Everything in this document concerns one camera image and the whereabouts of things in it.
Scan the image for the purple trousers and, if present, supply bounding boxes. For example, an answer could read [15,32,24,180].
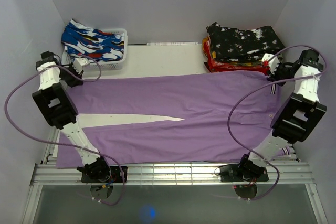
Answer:
[68,71,281,165]

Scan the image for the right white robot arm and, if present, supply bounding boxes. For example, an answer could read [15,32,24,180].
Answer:
[237,49,327,180]

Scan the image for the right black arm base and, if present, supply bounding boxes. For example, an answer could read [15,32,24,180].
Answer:
[215,164,269,183]

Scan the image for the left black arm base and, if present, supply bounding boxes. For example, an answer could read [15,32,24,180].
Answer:
[80,166,128,183]

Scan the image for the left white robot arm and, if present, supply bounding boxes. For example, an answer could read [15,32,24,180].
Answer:
[32,51,111,182]

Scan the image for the blue patterned trousers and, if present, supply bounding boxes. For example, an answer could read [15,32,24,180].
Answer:
[61,19,126,62]

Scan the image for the black white patterned folded trousers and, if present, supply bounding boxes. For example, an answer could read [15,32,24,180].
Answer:
[206,22,285,63]

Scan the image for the red folded trousers stack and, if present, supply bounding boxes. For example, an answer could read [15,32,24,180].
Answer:
[202,38,269,74]

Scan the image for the white plastic basket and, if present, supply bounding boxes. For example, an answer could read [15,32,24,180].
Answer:
[61,28,128,71]

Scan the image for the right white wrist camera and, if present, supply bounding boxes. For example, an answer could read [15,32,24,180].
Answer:
[261,54,280,74]

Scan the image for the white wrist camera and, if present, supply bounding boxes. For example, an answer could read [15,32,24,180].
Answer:
[261,54,280,74]
[72,58,90,75]

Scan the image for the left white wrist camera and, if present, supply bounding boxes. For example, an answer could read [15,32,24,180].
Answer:
[72,58,90,75]

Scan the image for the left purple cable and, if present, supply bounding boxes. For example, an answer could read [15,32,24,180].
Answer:
[4,53,127,207]

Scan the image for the purple cable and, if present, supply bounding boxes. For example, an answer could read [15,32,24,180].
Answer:
[4,53,127,207]
[227,45,329,201]

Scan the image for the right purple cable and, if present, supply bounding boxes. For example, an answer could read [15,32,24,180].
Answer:
[227,45,329,201]

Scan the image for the aluminium rail frame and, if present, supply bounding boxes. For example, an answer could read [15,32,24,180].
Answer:
[20,129,329,224]

